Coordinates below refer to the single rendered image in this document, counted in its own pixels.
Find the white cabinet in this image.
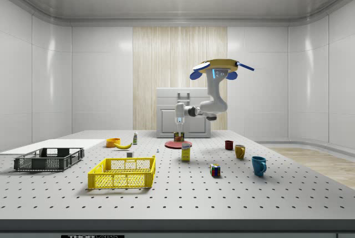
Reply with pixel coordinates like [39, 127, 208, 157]
[156, 87, 212, 139]

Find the red plate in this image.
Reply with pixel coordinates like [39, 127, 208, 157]
[164, 139, 192, 150]

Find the puzzle cube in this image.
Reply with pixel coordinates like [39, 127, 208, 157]
[210, 163, 222, 178]

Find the yellow mug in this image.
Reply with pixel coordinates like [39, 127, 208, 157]
[235, 144, 246, 160]

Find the yellow basket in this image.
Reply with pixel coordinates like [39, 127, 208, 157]
[87, 155, 156, 190]

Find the blue mug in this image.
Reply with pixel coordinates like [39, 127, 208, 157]
[251, 156, 268, 178]

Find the dark grey basket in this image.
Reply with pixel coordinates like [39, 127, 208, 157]
[13, 147, 85, 172]

